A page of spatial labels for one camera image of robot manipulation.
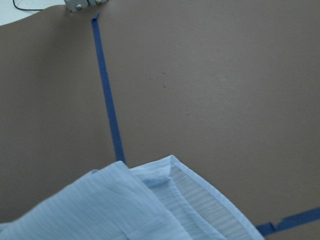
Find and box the light blue striped shirt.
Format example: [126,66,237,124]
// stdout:
[0,155,262,240]

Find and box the brown paper table mat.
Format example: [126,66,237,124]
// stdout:
[0,0,320,225]

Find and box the aluminium frame post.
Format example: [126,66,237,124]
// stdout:
[64,0,109,13]

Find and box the black cable on table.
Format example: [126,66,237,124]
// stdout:
[12,0,45,11]

